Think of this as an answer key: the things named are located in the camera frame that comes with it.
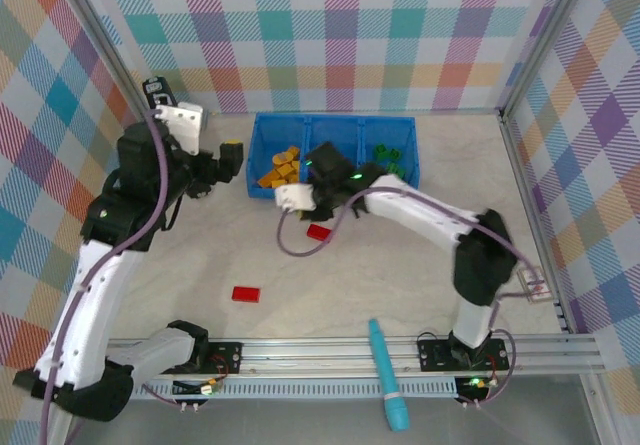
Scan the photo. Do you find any blue three-compartment bin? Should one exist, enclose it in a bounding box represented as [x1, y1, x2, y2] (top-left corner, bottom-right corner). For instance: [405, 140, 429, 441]
[245, 111, 421, 201]

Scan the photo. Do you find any teal pen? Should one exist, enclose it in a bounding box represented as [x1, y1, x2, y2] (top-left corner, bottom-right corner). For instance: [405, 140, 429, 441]
[368, 318, 411, 434]

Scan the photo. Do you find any small white printed card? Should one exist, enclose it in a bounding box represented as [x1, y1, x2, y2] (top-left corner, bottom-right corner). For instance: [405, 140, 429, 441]
[517, 266, 554, 306]

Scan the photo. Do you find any grey metal shelf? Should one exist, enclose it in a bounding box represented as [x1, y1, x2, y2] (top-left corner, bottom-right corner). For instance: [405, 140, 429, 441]
[74, 397, 611, 445]

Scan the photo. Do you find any small black connector board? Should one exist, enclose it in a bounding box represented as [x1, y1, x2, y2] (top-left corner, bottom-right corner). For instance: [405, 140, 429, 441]
[453, 374, 501, 410]
[171, 378, 225, 412]

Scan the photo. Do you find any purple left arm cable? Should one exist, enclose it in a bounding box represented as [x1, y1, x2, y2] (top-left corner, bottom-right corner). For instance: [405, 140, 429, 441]
[39, 109, 184, 445]

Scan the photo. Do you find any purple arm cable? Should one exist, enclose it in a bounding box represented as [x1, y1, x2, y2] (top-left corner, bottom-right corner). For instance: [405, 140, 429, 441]
[39, 109, 184, 445]
[276, 187, 546, 409]

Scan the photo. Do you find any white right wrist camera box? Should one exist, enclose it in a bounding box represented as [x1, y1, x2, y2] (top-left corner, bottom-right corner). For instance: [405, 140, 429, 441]
[274, 183, 318, 213]

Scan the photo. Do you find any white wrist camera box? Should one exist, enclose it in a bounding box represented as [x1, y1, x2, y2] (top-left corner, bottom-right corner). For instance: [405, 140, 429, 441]
[153, 102, 207, 155]
[274, 183, 318, 213]

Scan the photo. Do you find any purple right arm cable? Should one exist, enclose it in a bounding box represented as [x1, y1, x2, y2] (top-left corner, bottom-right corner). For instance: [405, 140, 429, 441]
[276, 187, 546, 409]

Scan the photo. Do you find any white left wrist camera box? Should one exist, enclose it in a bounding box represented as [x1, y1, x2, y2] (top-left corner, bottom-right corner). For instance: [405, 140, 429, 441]
[153, 102, 207, 155]

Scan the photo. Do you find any black case with metal handle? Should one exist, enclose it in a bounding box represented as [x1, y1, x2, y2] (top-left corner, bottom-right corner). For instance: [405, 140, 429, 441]
[142, 78, 217, 200]

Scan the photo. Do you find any aluminium frame post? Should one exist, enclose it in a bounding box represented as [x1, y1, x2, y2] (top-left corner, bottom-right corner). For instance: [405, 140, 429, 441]
[52, 0, 154, 129]
[499, 0, 601, 116]

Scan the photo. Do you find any aluminium mounting rail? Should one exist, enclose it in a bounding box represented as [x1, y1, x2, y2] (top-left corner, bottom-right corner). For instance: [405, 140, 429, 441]
[107, 334, 606, 379]

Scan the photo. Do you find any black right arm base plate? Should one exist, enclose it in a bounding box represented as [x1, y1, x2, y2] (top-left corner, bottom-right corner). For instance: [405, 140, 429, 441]
[416, 337, 512, 372]

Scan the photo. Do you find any aluminium side rail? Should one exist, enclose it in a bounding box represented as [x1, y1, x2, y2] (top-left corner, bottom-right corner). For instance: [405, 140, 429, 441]
[498, 107, 576, 334]

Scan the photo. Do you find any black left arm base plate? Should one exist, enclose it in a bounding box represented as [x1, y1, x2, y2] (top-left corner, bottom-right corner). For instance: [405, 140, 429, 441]
[204, 339, 245, 376]

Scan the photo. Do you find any white slotted cable duct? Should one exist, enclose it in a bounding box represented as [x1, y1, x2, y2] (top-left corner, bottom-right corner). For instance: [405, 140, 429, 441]
[134, 382, 459, 400]

